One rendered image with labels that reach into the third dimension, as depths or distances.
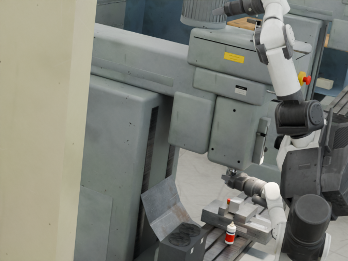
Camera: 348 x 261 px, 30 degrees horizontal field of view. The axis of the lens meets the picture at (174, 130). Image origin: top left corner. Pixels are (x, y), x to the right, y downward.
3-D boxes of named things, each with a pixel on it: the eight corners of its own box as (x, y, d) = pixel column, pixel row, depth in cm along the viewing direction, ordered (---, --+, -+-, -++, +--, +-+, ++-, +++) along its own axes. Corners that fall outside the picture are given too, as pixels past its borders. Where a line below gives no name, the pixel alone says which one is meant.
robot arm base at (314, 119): (314, 143, 225) (330, 126, 231) (303, 110, 220) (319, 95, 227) (279, 143, 235) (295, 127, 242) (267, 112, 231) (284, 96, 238)
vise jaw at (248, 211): (257, 213, 322) (258, 206, 320) (245, 224, 309) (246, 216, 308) (245, 209, 324) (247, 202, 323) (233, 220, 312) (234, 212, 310)
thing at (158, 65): (231, 98, 300) (238, 56, 293) (211, 109, 281) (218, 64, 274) (89, 59, 332) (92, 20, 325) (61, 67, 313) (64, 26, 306)
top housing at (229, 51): (306, 79, 283) (314, 42, 277) (288, 90, 260) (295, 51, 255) (209, 55, 302) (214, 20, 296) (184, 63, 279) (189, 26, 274)
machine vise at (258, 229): (276, 233, 319) (280, 214, 315) (265, 245, 307) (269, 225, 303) (213, 211, 334) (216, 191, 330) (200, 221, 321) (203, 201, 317)
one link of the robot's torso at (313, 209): (331, 228, 201) (337, 182, 212) (289, 219, 203) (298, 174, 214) (316, 270, 223) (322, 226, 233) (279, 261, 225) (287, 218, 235)
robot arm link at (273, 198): (277, 180, 282) (283, 202, 272) (278, 194, 288) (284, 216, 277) (262, 183, 283) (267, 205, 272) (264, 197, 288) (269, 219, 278)
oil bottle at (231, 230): (234, 242, 306) (238, 221, 302) (231, 245, 303) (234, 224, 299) (226, 238, 308) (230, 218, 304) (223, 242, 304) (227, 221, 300)
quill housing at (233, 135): (260, 160, 300) (272, 95, 289) (243, 174, 282) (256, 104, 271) (222, 149, 307) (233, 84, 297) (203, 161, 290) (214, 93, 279)
